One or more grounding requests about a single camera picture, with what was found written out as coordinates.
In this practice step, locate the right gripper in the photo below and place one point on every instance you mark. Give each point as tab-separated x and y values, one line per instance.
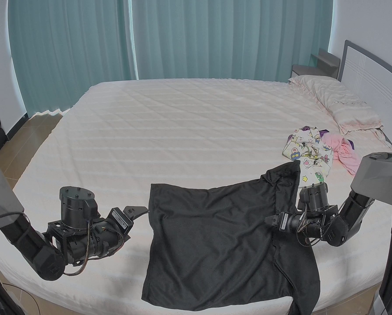
297	224

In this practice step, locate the pink garment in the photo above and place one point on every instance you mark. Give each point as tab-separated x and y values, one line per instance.
343	153

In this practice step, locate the black T-shirt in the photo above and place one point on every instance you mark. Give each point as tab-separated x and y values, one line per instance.
215	241

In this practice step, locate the pale pink pillow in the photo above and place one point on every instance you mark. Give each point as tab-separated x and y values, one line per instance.
340	103

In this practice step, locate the white printed pyjama top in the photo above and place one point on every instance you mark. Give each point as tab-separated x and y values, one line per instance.
301	156

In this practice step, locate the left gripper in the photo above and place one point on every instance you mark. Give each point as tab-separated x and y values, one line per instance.
106	238

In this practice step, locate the blue-green curtain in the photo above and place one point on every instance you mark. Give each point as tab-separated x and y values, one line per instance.
232	28
68	44

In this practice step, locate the grey bedside table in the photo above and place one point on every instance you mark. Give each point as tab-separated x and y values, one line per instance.
305	69

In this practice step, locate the bed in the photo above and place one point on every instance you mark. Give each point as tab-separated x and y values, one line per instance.
183	126

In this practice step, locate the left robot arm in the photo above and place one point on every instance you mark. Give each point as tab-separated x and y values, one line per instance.
35	244

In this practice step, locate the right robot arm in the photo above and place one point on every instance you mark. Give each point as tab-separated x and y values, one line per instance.
376	179

